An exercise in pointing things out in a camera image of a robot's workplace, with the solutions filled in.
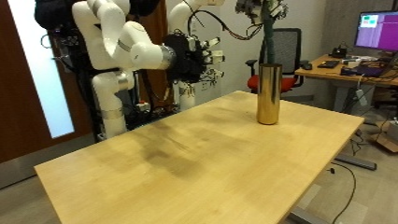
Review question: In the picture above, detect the cardboard box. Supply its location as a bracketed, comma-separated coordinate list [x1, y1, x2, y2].
[370, 120, 398, 153]

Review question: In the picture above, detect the black keyboard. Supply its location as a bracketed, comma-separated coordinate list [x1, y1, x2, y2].
[317, 60, 341, 69]

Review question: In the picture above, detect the black desk phone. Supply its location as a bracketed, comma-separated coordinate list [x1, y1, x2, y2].
[329, 45, 349, 60]

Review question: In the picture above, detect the grey table foot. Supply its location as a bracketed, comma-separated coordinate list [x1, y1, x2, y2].
[333, 153, 378, 172]

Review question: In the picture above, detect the wooden office desk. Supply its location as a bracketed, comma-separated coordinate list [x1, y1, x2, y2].
[294, 54, 398, 113]

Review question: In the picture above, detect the white hanging power adapter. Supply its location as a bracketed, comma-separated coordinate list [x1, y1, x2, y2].
[354, 88, 370, 106]

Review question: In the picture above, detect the black robot stand frame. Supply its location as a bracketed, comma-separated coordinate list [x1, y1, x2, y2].
[35, 0, 104, 138]

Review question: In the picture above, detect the gold cylinder vase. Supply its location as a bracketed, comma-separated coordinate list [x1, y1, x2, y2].
[256, 63, 284, 126]

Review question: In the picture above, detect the black hand cable loop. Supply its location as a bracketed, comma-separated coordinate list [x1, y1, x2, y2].
[187, 8, 265, 41]

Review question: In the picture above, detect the black office chair red seat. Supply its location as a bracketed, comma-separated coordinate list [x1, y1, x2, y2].
[245, 27, 310, 94]

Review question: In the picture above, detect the black floor cable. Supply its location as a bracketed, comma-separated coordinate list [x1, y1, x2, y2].
[329, 161, 358, 224]

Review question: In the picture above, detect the computer monitor purple screen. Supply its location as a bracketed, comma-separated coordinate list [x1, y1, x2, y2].
[353, 10, 398, 52]

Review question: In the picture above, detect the brown door with glass panel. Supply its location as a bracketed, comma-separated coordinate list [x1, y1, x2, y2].
[0, 0, 92, 164]

